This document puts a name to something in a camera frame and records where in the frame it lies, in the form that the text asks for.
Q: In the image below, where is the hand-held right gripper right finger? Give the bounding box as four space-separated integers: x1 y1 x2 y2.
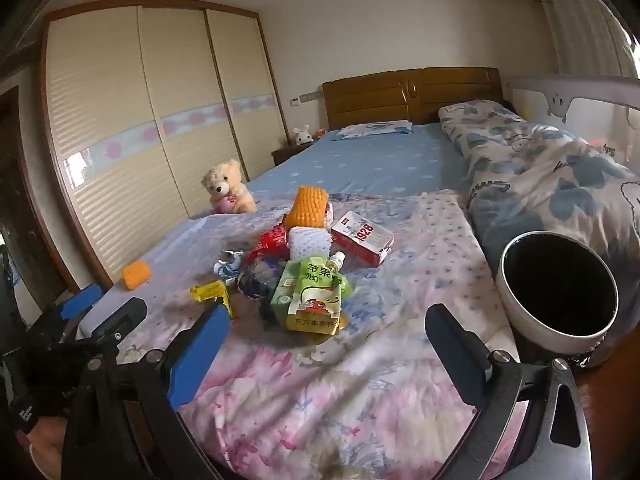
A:
425 304 601 480

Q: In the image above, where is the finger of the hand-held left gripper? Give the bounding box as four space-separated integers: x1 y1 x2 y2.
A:
80 297 148 348
30 284 103 333

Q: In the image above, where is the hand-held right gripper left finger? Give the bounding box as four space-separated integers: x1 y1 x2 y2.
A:
62 296 232 480

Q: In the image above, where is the yellow wrapper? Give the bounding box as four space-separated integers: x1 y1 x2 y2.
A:
189 281 236 320

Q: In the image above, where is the white round bin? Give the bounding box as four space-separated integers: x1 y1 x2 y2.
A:
495 231 621 361

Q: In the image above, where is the dark snack packet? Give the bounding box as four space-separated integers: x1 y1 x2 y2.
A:
237 255 286 301

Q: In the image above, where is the blue white wrapper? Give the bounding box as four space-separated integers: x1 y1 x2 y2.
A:
214 250 246 278

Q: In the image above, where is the green drink pouch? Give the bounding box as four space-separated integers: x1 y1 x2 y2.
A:
270 252 356 336

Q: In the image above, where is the red snack packet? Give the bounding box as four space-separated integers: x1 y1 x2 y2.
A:
250 225 291 261

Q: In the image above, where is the red carton box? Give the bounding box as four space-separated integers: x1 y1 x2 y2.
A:
331 211 396 267

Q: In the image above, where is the white foam block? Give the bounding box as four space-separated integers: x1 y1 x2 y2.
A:
287 225 333 261

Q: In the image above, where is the large orange foam net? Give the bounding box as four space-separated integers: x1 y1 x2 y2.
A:
282 186 331 228

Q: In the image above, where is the person's left hand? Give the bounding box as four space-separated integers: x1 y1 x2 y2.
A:
17 416 66 480

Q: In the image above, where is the small orange foam net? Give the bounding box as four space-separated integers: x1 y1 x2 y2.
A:
122 261 152 291

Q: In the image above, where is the pink floral blanket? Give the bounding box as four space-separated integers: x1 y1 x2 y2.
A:
75 190 531 480

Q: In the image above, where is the dark wooden door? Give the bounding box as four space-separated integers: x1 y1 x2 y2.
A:
0 85 66 306

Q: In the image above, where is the beige teddy bear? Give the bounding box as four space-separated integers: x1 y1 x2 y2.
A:
201 158 258 215

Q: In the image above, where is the white blue patterned duvet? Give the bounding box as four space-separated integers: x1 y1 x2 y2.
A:
439 100 640 311

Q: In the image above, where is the beige sliding door wardrobe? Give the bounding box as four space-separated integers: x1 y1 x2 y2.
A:
42 4 288 286

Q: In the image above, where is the blue dotted bed sheet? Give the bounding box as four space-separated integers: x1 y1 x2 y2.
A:
187 122 473 221

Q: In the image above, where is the dark wooden nightstand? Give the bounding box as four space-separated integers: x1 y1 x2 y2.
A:
271 142 313 166

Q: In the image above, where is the blue white pillow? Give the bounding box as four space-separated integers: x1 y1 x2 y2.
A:
332 120 413 142

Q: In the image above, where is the wooden bed headboard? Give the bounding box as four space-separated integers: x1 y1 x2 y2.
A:
321 67 503 131

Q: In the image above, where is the grey dotted curtain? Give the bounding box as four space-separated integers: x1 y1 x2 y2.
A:
530 0 640 81

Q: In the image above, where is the grey bed guard rail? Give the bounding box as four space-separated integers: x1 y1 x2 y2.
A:
505 75 640 161

